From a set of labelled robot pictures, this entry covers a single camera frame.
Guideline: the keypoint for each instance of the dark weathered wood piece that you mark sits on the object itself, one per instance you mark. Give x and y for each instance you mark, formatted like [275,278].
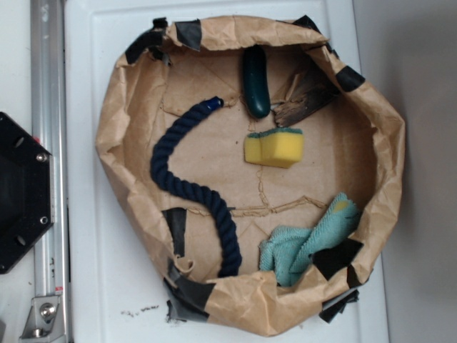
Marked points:
[310,92]

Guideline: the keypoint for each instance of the metal corner bracket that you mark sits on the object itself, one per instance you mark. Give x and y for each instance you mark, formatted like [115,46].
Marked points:
[45,320]

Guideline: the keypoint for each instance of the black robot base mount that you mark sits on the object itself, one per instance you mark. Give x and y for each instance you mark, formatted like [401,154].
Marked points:
[25,192]

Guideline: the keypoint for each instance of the white plastic tray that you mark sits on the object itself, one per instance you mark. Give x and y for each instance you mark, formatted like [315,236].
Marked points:
[117,295]

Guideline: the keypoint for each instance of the dark green plastic cucumber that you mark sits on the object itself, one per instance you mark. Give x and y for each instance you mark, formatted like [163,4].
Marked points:
[255,84]

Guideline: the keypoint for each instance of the yellow sponge with green pad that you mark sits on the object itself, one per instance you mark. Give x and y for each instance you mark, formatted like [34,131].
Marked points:
[279,147]

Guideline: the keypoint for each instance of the light blue microfiber cloth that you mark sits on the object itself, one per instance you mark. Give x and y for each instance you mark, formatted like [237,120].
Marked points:
[287,252]

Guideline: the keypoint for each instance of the aluminium extrusion rail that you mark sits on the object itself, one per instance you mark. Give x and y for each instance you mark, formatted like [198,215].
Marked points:
[51,252]

